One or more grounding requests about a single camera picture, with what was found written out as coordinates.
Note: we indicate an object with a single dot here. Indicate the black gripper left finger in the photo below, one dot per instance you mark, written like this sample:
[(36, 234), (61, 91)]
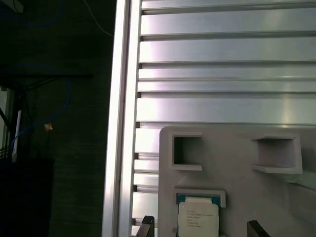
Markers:
[(146, 228)]

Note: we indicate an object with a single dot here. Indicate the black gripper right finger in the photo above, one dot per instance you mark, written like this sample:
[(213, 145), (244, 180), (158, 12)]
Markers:
[(256, 230)]

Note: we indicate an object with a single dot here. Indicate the CPU with silver top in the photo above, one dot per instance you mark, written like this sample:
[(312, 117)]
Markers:
[(197, 217)]

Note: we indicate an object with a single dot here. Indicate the grey parts rack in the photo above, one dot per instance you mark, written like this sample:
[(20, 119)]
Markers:
[(237, 177)]

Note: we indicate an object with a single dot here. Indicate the small orange scrap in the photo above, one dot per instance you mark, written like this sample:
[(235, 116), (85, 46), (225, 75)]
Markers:
[(48, 127)]

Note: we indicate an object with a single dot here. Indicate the white rod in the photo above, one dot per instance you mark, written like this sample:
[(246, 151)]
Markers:
[(16, 133)]

